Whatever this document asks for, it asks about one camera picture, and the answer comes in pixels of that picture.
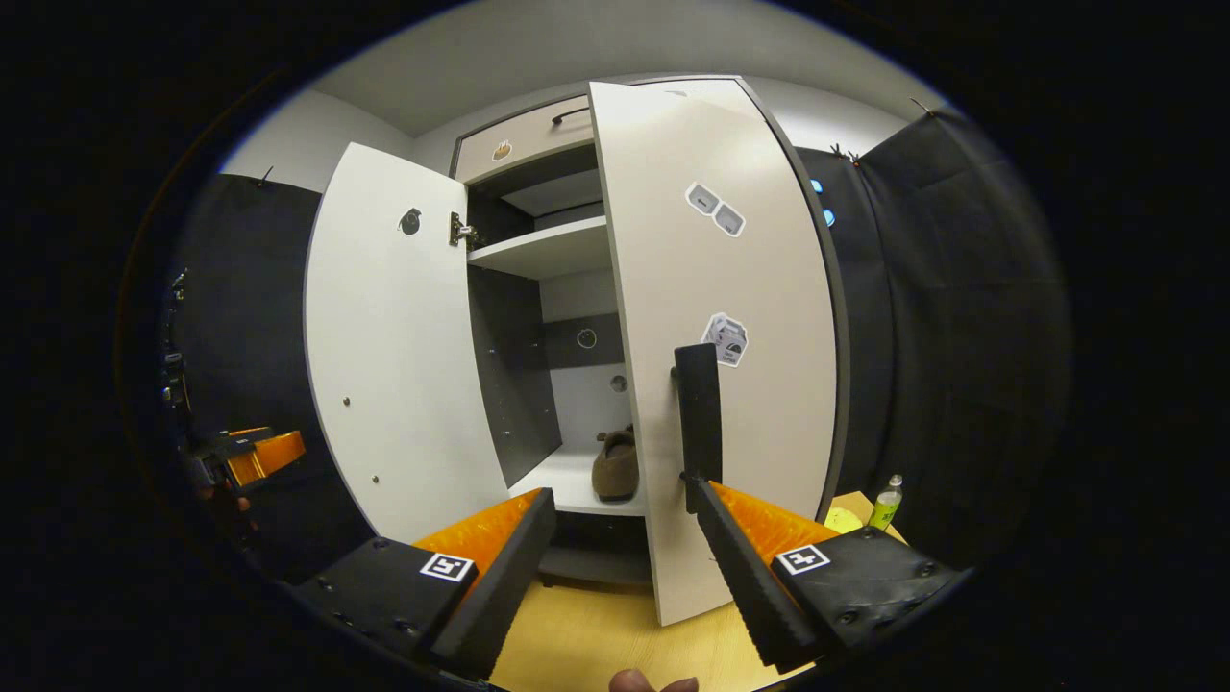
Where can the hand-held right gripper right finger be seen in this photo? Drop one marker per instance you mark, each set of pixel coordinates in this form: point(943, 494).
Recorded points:
point(740, 577)

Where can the brown fuzzy shoe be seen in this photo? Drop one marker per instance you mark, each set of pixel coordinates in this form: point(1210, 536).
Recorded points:
point(615, 471)

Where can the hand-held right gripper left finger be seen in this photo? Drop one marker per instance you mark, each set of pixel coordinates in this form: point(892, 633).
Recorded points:
point(509, 577)

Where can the beige cabinet drawer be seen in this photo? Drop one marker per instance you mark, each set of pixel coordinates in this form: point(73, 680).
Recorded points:
point(538, 139)

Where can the white shoe cabinet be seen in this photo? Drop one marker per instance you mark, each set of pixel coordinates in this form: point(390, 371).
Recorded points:
point(514, 365)

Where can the green drink bottle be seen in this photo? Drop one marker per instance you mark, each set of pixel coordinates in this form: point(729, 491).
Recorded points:
point(884, 507)

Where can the black backdrop cloth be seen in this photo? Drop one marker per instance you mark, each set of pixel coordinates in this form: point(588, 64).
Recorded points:
point(269, 288)
point(961, 336)

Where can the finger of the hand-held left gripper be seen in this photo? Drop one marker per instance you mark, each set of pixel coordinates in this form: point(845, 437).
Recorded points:
point(240, 445)
point(274, 457)

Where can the yellow flat object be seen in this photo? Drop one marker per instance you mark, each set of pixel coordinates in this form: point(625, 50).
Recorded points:
point(844, 521)

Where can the white shoe cabinet door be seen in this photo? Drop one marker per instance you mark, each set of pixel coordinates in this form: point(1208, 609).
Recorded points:
point(769, 413)
point(404, 336)

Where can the white cabinet shelf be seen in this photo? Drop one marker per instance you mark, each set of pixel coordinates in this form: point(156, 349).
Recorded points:
point(548, 252)
point(562, 481)

